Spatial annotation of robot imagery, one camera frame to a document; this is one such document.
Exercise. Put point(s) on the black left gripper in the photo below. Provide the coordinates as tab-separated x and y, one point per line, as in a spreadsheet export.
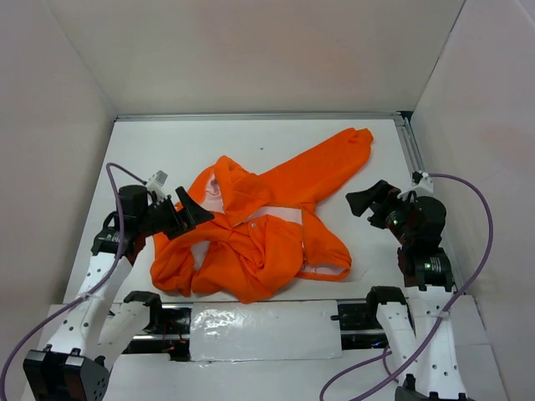
192	214

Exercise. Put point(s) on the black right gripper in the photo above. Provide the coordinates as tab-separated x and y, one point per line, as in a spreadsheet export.
384	193

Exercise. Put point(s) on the orange zip-up jacket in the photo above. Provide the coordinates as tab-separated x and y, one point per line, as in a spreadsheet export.
265	231

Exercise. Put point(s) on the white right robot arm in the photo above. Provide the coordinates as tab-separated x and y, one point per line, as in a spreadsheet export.
416	318

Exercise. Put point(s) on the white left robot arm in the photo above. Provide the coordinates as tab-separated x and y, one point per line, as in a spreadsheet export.
77	361

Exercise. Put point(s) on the white front cover plate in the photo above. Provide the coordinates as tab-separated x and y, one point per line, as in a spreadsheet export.
264	331

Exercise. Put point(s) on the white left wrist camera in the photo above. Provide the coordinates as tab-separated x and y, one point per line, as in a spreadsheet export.
156	183

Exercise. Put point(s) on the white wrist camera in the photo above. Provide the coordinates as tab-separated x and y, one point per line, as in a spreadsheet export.
421	178
156	183

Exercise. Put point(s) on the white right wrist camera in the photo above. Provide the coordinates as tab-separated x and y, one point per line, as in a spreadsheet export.
421	178

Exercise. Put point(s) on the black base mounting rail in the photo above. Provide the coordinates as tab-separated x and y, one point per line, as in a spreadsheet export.
169	333

